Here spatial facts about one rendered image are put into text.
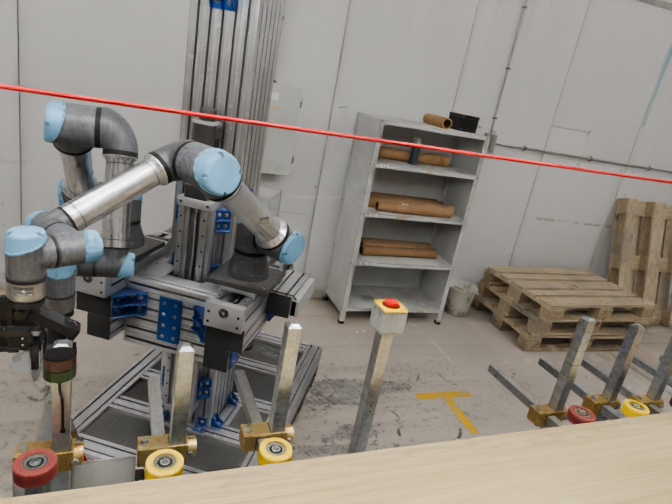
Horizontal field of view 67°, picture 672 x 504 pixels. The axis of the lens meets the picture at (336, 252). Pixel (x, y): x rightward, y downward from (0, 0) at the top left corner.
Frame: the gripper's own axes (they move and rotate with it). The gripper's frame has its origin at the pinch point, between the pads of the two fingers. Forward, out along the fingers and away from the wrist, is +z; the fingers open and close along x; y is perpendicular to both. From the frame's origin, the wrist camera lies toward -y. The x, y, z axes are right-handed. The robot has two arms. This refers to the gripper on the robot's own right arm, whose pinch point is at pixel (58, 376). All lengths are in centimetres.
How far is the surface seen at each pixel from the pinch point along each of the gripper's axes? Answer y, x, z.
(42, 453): -40.3, -1.0, -7.9
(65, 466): -36.8, -5.0, -0.7
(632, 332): -35, -177, -29
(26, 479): -46.3, 1.1, -7.1
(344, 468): -55, -64, -7
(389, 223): 219, -222, 12
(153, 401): -17.2, -24.4, -1.9
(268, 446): -46, -48, -8
